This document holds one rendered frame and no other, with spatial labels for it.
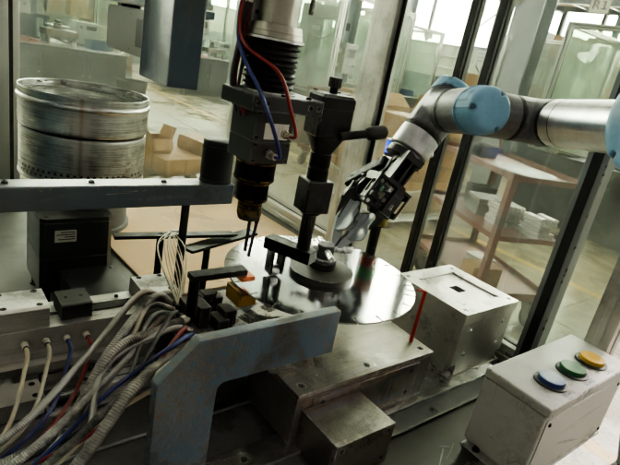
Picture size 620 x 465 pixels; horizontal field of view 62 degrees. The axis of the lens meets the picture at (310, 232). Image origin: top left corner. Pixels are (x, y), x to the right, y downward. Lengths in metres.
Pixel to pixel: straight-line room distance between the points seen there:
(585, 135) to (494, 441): 0.48
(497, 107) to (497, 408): 0.46
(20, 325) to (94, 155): 0.57
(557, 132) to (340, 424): 0.54
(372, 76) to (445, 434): 0.90
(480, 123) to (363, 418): 0.47
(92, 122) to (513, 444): 1.06
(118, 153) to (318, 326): 0.81
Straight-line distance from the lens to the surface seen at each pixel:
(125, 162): 1.35
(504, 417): 0.89
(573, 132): 0.86
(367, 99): 1.44
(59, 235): 1.06
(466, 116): 0.85
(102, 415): 0.68
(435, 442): 0.93
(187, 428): 0.64
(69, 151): 1.32
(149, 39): 0.86
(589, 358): 1.01
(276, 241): 0.82
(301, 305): 0.77
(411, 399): 0.98
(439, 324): 1.06
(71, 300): 0.87
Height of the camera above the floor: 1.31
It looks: 19 degrees down
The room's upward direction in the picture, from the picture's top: 11 degrees clockwise
